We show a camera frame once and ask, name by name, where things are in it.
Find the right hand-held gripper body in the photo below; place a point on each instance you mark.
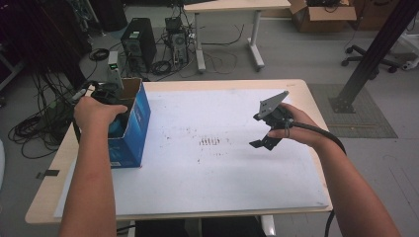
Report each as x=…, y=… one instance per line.
x=273, y=113

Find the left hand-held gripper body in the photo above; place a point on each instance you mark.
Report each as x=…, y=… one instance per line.
x=107, y=94

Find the blue cardboard box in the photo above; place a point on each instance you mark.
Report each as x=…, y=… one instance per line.
x=135, y=131

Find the person's left hand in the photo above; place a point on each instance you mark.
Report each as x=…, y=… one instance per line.
x=95, y=113

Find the person's right hand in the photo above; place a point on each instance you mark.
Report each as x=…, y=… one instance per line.
x=301, y=128

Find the white device with green light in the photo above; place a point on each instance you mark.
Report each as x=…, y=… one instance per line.
x=113, y=62

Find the light wooden table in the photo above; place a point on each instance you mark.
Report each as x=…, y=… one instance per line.
x=313, y=98

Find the large black computer tower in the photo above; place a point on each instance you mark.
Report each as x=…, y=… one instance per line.
x=140, y=42

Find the white paper sheet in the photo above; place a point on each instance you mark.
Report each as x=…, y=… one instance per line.
x=204, y=184

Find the small open computer tower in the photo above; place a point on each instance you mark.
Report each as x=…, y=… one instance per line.
x=178, y=44

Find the grey floor mat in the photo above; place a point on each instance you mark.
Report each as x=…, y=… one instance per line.
x=365, y=125

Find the black tape strip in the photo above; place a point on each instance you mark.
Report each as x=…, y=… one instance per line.
x=49, y=173

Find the black office chair base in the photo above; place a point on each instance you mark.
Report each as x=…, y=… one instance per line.
x=365, y=59

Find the open brown cardboard box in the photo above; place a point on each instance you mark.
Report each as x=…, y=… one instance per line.
x=324, y=16

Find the white desk with wooden top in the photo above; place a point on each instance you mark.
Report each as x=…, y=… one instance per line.
x=230, y=6

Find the black metal stand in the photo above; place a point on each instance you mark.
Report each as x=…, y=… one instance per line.
x=375, y=56

